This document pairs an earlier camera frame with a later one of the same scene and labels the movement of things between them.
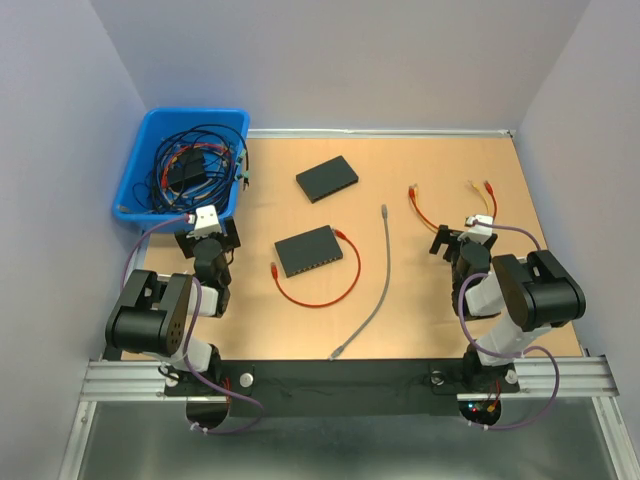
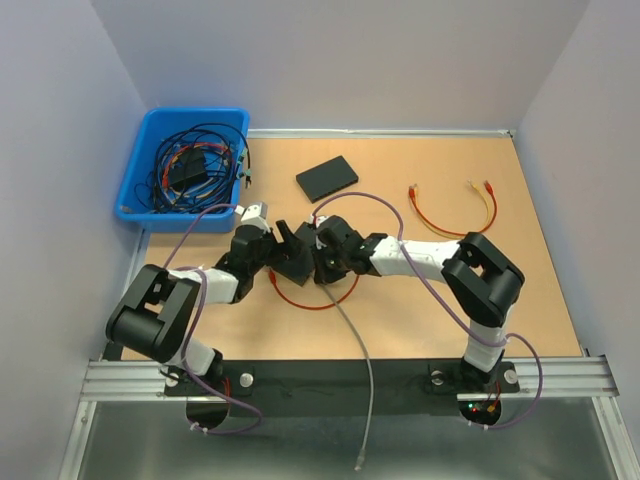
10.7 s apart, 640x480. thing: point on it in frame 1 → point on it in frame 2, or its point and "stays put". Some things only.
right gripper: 445,234 → 321,273
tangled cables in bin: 194,170 stays put
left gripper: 226,241 → 269,238
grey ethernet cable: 371,321 → 370,378
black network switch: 327,178 stays put
